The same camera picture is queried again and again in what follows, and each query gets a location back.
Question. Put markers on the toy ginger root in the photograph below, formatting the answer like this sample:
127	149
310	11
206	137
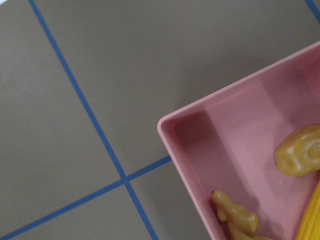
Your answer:
242	224

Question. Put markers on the brown toy potato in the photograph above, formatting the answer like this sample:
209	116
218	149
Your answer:
299	153

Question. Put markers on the yellow toy corn cob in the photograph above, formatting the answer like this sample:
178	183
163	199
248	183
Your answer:
309	228

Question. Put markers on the pink plastic bin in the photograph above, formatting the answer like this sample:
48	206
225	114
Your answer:
225	141

